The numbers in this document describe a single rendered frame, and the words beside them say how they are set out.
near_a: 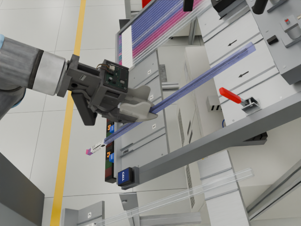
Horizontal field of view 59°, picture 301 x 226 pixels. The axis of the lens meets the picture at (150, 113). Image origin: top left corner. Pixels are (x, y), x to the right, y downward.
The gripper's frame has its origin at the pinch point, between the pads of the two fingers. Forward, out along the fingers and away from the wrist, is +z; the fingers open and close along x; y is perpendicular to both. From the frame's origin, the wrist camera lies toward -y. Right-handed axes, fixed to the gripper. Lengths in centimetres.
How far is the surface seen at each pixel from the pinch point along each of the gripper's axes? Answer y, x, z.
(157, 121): -14.2, 9.7, 9.9
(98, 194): -103, 17, 21
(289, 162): -11, 7, 62
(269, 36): 23.1, 9.4, 15.3
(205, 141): 0.6, -3.6, 14.3
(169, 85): -54, 69, 41
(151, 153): -17.6, 0.6, 9.6
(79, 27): -113, 165, -10
